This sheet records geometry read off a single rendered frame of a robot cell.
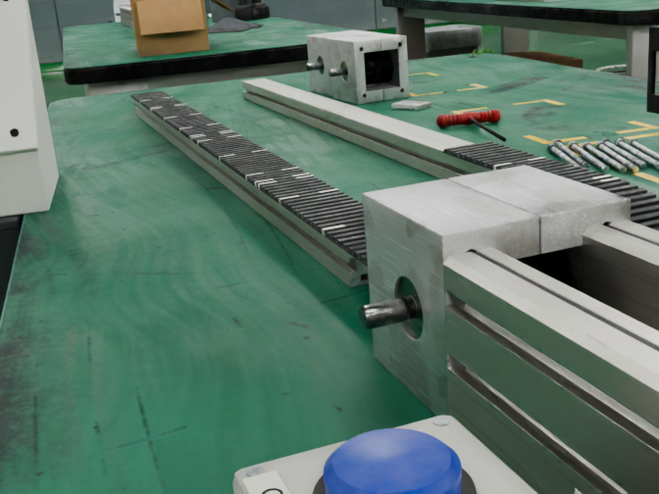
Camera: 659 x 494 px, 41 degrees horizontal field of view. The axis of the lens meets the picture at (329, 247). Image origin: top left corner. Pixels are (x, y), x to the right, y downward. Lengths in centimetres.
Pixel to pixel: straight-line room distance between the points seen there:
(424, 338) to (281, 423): 8
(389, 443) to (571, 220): 18
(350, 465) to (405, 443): 2
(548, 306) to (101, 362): 29
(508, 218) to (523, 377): 9
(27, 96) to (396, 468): 73
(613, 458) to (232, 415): 21
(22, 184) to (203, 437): 52
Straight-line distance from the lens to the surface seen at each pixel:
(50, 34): 1141
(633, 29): 301
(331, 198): 70
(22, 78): 95
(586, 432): 32
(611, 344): 30
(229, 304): 59
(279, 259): 67
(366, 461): 26
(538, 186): 46
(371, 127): 102
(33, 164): 90
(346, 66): 140
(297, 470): 29
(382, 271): 46
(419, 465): 26
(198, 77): 258
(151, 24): 256
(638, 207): 67
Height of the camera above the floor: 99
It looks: 18 degrees down
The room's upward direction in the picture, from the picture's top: 5 degrees counter-clockwise
